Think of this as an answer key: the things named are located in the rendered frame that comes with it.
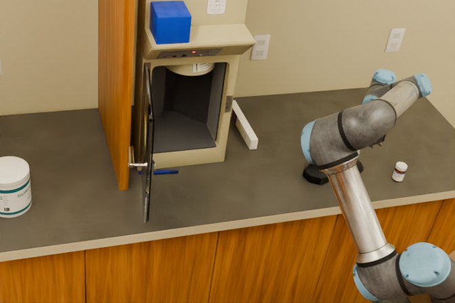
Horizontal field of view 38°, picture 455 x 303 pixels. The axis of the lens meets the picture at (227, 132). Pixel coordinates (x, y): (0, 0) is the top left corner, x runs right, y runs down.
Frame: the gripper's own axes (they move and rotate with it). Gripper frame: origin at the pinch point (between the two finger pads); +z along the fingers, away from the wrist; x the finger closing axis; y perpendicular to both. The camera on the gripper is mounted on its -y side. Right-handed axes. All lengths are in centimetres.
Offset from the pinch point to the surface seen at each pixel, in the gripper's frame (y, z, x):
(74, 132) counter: -65, 8, -82
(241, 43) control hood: -16, -48, -48
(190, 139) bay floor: -35, 1, -50
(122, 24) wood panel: -31, -54, -80
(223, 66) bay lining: -31, -30, -42
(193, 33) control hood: -27, -48, -59
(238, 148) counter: -30.1, 8.7, -30.9
